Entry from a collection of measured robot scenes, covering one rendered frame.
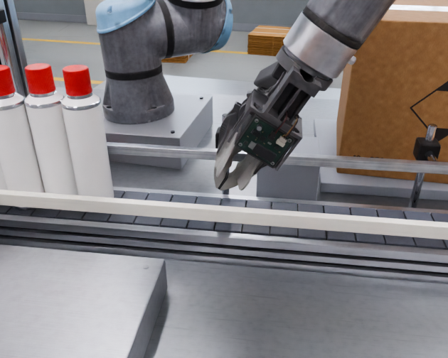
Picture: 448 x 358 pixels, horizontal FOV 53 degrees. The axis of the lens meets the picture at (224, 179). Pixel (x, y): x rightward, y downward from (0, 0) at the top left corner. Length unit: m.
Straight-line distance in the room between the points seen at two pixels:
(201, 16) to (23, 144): 0.43
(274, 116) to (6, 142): 0.37
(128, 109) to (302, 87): 0.50
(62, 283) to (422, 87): 0.60
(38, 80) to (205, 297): 0.35
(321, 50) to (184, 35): 0.47
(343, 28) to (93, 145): 0.36
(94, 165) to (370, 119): 0.45
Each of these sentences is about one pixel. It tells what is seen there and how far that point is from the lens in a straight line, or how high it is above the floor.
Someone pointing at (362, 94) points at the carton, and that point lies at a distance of 0.79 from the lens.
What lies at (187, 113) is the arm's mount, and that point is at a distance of 0.96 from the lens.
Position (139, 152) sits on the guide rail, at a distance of 0.68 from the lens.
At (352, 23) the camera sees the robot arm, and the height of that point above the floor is 1.16.
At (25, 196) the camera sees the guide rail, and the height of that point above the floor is 0.91.
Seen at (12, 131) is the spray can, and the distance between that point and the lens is 0.67.
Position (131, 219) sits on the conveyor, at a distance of 0.66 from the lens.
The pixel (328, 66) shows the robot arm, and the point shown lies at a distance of 0.51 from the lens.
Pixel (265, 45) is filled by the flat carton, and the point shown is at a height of 0.11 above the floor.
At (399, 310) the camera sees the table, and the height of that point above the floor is 0.83.
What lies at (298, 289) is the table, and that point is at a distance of 0.62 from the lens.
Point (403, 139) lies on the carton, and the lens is 0.83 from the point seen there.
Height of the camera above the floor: 1.25
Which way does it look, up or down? 30 degrees down
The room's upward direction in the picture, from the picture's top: straight up
